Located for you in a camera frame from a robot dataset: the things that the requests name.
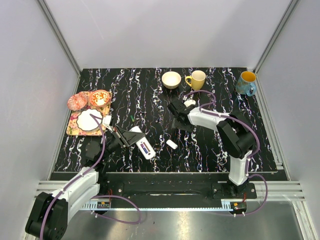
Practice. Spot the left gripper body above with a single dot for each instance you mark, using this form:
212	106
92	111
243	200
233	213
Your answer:
117	134

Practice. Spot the orange floral small bowl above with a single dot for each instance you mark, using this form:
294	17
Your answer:
99	98

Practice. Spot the yellow mug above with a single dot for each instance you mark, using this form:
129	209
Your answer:
196	80

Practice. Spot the aluminium rail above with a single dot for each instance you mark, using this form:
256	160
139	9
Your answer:
290	191

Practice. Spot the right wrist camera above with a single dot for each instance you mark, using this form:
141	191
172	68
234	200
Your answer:
189	102

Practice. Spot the white remote control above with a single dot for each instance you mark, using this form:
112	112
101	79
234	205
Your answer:
153	153

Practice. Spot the cream ceramic bowl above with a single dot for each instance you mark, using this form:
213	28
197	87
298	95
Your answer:
171	80

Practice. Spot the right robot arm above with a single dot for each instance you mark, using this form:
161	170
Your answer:
238	139

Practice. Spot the floral rectangular tray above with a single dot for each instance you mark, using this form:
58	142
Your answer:
72	127

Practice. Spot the blue butterfly mug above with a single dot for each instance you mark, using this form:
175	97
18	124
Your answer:
246	84

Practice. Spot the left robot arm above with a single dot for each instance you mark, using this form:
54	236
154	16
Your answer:
52	212

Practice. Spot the white scalloped plate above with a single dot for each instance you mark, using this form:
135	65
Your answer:
89	120

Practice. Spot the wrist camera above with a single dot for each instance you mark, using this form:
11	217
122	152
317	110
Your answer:
107	120
189	102

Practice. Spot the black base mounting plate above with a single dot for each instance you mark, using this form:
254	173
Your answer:
174	190

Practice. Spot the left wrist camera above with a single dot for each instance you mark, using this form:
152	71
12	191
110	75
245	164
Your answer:
107	120

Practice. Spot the white remote battery cover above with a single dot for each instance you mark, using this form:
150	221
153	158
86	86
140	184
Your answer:
171	144

